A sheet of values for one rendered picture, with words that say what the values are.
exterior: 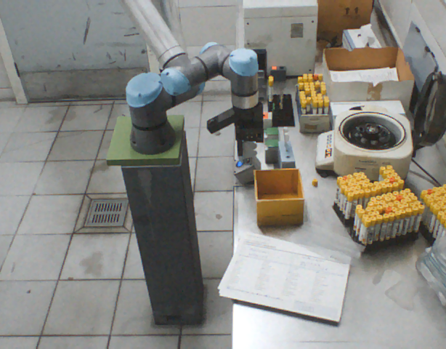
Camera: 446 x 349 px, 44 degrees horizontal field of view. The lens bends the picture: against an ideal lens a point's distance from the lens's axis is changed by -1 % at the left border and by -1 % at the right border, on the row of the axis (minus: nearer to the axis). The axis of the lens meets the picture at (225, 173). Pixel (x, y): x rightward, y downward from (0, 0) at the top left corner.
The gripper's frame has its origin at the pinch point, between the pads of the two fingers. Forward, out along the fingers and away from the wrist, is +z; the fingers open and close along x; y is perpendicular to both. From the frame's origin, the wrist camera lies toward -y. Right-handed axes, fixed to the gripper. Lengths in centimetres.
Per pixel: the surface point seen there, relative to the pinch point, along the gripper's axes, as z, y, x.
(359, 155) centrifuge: -3.2, 35.1, -3.4
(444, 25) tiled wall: -26, 66, 34
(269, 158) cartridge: 6.1, 9.5, 7.5
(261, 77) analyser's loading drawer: 1, 8, 50
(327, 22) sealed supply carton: 3, 39, 99
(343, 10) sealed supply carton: -3, 45, 98
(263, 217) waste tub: 4.3, 6.5, -20.8
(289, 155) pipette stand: -2.0, 14.9, -1.2
